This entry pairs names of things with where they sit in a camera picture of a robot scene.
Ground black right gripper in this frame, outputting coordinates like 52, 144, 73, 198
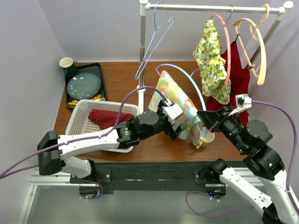
197, 104, 248, 152

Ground light blue plastic hanger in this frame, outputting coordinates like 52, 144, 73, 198
155, 64, 208, 138

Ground pastel floral skirt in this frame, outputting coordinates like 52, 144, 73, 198
156, 70, 205, 147

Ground blue wire hanger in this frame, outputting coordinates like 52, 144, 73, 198
135, 2, 175, 80

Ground red polka dot skirt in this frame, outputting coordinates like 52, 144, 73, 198
88, 108, 135, 150

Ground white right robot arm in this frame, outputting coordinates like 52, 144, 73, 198
197, 106, 299, 224

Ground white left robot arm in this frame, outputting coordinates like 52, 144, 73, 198
37, 100, 184, 183

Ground light wooden hanger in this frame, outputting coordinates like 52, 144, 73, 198
233, 3, 270, 86

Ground pink plastic hanger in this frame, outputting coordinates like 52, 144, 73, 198
210, 14, 231, 86

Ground yellow mug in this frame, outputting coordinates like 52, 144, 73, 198
195, 127, 215, 149

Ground plain red garment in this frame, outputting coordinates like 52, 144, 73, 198
206, 41, 250, 126

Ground yellow lemon print garment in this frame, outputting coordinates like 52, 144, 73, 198
193, 19, 231, 105

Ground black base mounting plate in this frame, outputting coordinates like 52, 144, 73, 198
70, 161, 257, 196

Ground white plastic mesh basket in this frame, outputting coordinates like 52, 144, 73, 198
65, 99, 140, 153

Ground teal ceramic plate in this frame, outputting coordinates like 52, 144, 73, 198
67, 73, 101, 100

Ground gold cutlery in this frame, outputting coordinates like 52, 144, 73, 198
67, 94, 106, 108

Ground dark green cup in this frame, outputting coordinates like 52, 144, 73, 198
59, 57, 78, 78

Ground silver white clothes rack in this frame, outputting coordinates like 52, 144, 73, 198
135, 0, 293, 113

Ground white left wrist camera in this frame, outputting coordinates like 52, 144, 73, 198
163, 98, 184, 124

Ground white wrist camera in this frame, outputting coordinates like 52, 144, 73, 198
229, 94, 252, 116
163, 98, 184, 124

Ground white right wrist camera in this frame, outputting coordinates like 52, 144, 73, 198
229, 94, 252, 116

